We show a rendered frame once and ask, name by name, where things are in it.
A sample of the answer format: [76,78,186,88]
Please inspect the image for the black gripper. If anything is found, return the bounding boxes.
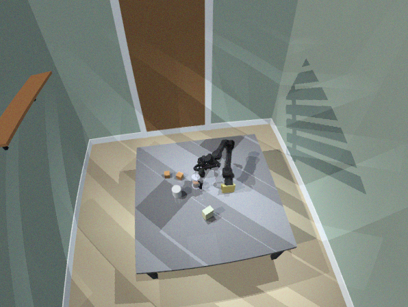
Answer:
[194,162,212,177]

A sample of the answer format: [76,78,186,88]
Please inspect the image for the white cylinder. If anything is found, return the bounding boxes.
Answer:
[172,185,182,199]

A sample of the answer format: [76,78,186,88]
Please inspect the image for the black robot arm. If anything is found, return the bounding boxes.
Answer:
[197,140,235,186]

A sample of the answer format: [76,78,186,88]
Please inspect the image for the glass french press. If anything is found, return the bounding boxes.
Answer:
[192,171,202,189]

